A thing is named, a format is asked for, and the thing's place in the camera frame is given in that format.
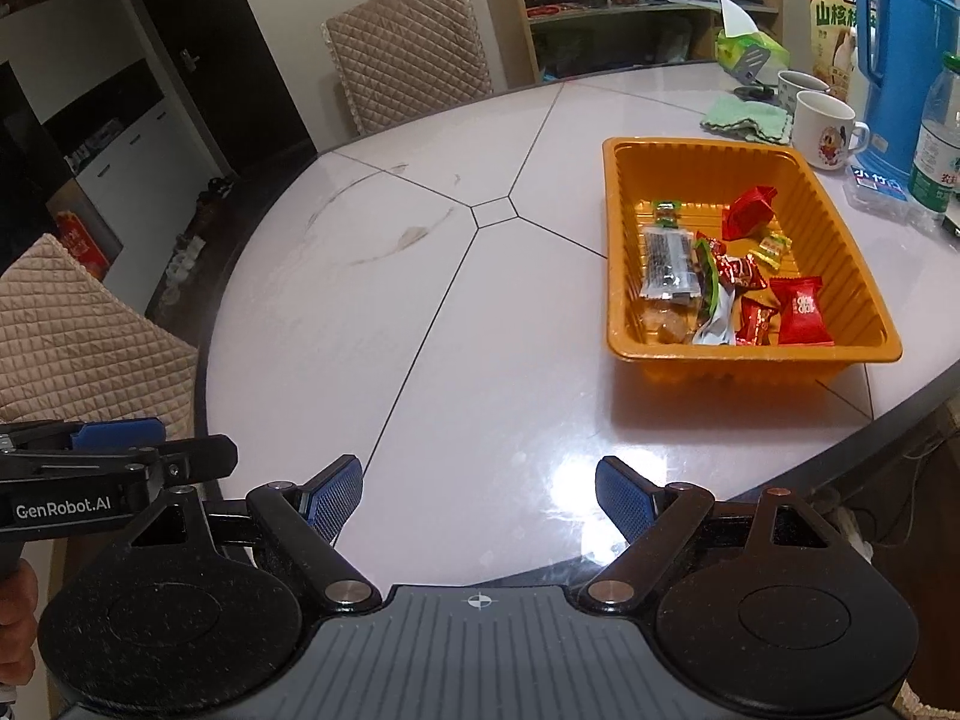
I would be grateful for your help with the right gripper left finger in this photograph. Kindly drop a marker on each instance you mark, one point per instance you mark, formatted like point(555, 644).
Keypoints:
point(298, 524)

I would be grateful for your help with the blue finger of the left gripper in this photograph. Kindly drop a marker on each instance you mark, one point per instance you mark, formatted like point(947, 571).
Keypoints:
point(118, 436)

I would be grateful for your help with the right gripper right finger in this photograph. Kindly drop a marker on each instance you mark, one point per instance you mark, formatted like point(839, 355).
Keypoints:
point(657, 525)

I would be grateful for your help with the white green snack pouch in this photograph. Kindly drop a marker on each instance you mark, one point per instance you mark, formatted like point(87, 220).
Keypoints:
point(717, 299)

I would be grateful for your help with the red patterned snack packet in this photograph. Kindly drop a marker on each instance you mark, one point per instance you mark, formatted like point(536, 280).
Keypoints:
point(755, 323)

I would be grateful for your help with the black sesame snack packet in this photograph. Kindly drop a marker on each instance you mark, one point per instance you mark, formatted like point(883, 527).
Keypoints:
point(668, 265)

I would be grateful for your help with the red square candy packet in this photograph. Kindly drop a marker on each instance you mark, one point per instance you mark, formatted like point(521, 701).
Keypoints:
point(801, 318)

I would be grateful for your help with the dark red candy wrapper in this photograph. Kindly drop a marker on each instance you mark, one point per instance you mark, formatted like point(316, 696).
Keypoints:
point(740, 273)

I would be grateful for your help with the small red candy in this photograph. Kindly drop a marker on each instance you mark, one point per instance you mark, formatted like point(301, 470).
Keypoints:
point(715, 246)

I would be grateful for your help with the yellow candy packet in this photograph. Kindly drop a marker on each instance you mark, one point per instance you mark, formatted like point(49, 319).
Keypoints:
point(772, 250)

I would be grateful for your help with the green candy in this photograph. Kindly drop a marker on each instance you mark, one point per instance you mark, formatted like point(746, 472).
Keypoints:
point(666, 214)

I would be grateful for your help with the large red snack bag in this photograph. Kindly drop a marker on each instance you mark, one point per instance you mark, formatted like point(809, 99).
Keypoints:
point(749, 213)

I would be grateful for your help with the person's left hand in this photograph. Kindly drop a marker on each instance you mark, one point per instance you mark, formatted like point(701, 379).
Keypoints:
point(18, 625)

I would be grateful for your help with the near quilted beige chair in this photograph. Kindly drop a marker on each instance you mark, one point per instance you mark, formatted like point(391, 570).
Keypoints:
point(71, 350)

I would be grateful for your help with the quilted beige chair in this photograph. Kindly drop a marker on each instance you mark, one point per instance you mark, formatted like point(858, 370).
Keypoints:
point(71, 350)
point(399, 60)

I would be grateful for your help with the red gift box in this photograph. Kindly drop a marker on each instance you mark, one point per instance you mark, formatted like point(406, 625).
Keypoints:
point(82, 230)

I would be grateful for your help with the white cabinet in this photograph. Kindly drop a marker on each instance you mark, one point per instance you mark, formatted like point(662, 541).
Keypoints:
point(145, 185)

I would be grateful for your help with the orange plastic tray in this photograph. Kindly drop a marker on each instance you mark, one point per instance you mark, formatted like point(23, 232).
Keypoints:
point(706, 176)

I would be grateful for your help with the clear plastic tissue packet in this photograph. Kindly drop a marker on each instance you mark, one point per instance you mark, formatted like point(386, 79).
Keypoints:
point(881, 196)

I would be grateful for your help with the green cleaning cloth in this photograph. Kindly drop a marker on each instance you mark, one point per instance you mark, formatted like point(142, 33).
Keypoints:
point(752, 121)

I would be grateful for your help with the white cartoon mug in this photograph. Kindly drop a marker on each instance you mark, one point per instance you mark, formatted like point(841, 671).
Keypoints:
point(826, 131)

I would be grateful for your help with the green label water bottle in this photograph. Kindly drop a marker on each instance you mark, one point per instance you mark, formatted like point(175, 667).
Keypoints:
point(933, 178)

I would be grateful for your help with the patterned white mug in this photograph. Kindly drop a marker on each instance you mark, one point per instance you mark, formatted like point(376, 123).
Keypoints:
point(792, 82)

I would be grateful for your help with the grey phone stand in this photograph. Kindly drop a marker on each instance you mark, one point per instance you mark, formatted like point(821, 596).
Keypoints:
point(746, 72)

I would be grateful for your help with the far quilted beige chair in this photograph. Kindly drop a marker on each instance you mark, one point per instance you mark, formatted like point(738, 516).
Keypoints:
point(399, 60)

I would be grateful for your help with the wooden shelf unit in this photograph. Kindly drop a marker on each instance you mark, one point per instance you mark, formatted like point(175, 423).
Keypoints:
point(537, 45)

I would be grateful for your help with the green tissue pack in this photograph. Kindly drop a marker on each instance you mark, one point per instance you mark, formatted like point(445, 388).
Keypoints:
point(738, 31)

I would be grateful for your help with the walnut drink box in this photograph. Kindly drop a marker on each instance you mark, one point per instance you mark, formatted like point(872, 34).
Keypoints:
point(834, 43)

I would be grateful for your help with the blue thermos jug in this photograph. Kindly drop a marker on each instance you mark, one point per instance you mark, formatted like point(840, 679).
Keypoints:
point(900, 44)

